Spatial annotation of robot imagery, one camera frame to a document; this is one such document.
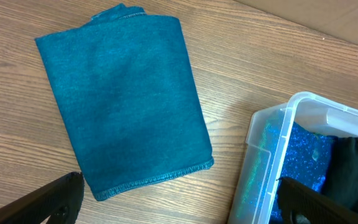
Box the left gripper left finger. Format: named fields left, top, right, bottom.
left=0, top=172, right=85, bottom=224

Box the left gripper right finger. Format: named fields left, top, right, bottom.
left=277, top=177, right=358, bottom=224

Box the sparkly blue cloth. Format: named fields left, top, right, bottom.
left=234, top=111, right=335, bottom=218

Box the black cloth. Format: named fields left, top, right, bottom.
left=321, top=137, right=358, bottom=213

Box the teal blue towel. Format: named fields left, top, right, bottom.
left=35, top=4, right=214, bottom=201

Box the clear plastic storage container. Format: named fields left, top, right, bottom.
left=228, top=91, right=358, bottom=224

